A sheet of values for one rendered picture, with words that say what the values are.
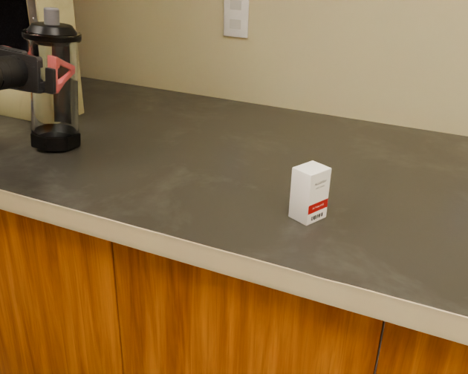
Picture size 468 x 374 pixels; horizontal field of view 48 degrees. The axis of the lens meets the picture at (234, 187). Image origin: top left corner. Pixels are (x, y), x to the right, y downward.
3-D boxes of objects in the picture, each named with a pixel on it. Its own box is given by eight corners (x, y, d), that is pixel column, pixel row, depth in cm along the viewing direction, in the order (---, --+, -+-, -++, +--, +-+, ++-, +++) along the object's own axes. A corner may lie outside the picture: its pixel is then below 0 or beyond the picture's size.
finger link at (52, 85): (54, 47, 103) (16, 51, 95) (83, 53, 100) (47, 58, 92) (55, 81, 105) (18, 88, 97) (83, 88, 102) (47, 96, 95)
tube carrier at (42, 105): (54, 126, 115) (50, 26, 107) (93, 137, 112) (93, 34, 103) (15, 138, 106) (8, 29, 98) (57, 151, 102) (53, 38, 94)
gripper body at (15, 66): (3, 47, 97) (-32, 50, 91) (44, 56, 94) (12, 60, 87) (4, 81, 100) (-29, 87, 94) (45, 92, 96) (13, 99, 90)
